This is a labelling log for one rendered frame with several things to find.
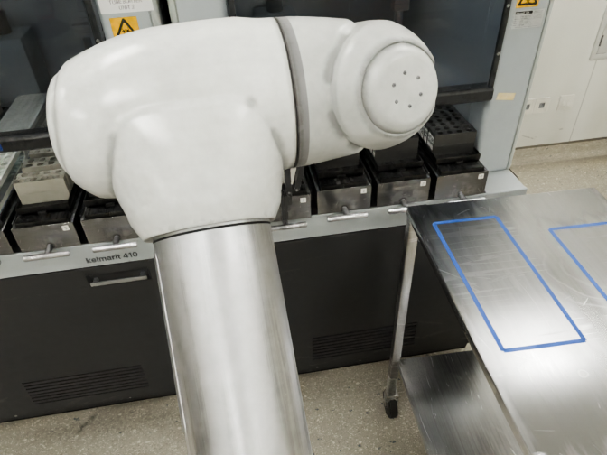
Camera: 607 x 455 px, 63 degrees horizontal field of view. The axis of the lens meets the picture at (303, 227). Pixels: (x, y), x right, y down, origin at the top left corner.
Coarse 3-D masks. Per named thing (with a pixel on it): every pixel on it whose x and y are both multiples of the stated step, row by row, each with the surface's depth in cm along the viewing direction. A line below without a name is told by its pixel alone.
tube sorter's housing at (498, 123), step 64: (192, 0) 98; (512, 0) 109; (512, 64) 118; (512, 128) 129; (512, 192) 131; (320, 256) 134; (384, 256) 138; (320, 320) 150; (384, 320) 155; (448, 320) 160
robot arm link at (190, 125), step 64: (64, 64) 39; (128, 64) 37; (192, 64) 37; (256, 64) 38; (64, 128) 37; (128, 128) 36; (192, 128) 36; (256, 128) 38; (128, 192) 38; (192, 192) 36; (256, 192) 39; (192, 256) 38; (256, 256) 39; (192, 320) 38; (256, 320) 38; (192, 384) 38; (256, 384) 37; (192, 448) 38; (256, 448) 37
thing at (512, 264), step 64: (576, 192) 114; (448, 256) 99; (512, 256) 98; (576, 256) 98; (512, 320) 86; (576, 320) 85; (448, 384) 138; (512, 384) 76; (576, 384) 76; (448, 448) 124; (512, 448) 123; (576, 448) 68
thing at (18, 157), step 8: (16, 152) 129; (24, 152) 134; (0, 160) 126; (8, 160) 127; (16, 160) 133; (0, 168) 123; (8, 168) 123; (16, 168) 130; (0, 176) 120; (8, 176) 127; (0, 184) 118; (8, 184) 127; (0, 192) 124; (8, 192) 122; (0, 200) 122; (0, 208) 117
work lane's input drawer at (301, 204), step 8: (304, 176) 126; (304, 184) 123; (296, 192) 119; (304, 192) 120; (296, 200) 120; (304, 200) 120; (280, 208) 121; (288, 208) 121; (296, 208) 121; (304, 208) 122; (280, 216) 122; (288, 216) 122; (296, 216) 123; (304, 216) 123; (288, 224) 119; (296, 224) 119; (304, 224) 119
